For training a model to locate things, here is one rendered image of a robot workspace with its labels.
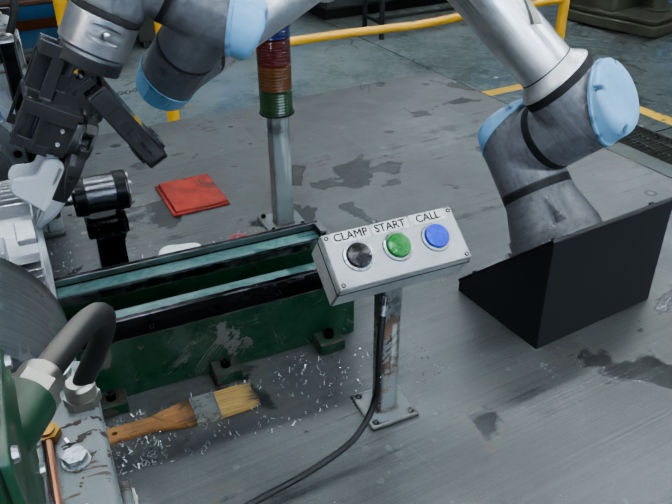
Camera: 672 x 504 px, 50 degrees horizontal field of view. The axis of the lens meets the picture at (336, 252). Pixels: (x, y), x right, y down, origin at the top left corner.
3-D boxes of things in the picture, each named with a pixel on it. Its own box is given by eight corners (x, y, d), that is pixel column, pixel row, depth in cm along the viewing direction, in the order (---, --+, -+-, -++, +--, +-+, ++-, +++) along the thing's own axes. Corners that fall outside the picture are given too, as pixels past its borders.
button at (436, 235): (426, 254, 83) (431, 248, 82) (416, 232, 84) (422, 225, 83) (448, 249, 84) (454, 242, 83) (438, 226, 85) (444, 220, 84)
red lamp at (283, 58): (263, 69, 121) (261, 42, 118) (252, 60, 125) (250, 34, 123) (296, 65, 123) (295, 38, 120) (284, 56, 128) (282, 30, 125)
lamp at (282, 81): (264, 95, 123) (263, 69, 121) (253, 85, 128) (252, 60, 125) (297, 90, 125) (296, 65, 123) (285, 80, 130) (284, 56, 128)
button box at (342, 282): (329, 308, 82) (340, 291, 77) (309, 253, 84) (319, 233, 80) (457, 273, 88) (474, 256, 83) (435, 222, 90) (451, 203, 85)
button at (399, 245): (388, 264, 82) (393, 258, 80) (379, 241, 83) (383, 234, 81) (411, 258, 83) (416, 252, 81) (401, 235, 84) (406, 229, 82)
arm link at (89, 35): (132, 21, 81) (146, 39, 74) (117, 59, 82) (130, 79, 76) (65, -8, 77) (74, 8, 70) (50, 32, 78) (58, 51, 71)
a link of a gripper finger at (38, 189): (-5, 214, 81) (22, 142, 78) (48, 228, 84) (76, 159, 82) (-4, 227, 79) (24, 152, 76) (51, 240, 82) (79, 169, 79)
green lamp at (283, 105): (266, 120, 125) (264, 95, 123) (255, 109, 130) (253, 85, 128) (298, 114, 128) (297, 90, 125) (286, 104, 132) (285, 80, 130)
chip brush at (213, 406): (108, 454, 90) (107, 449, 90) (102, 427, 94) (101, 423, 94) (262, 407, 97) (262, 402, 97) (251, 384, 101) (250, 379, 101)
